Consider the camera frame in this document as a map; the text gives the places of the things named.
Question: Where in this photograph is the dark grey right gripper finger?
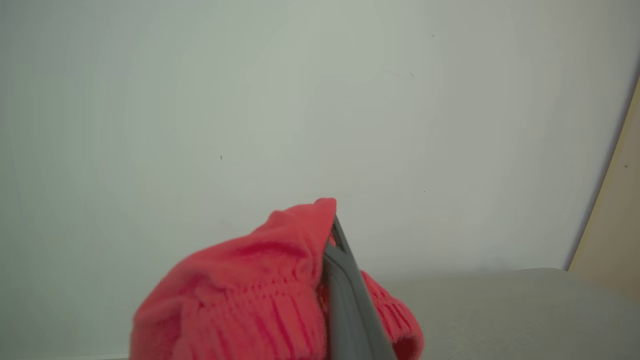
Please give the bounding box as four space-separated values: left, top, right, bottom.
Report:
322 214 398 360

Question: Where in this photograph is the red knitted garment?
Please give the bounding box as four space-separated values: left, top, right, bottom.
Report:
129 197 425 360

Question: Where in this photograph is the light grey sofa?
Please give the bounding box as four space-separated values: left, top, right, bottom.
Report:
367 267 640 360

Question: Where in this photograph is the beige wooden panel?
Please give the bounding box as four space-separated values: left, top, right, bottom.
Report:
568 77 640 304

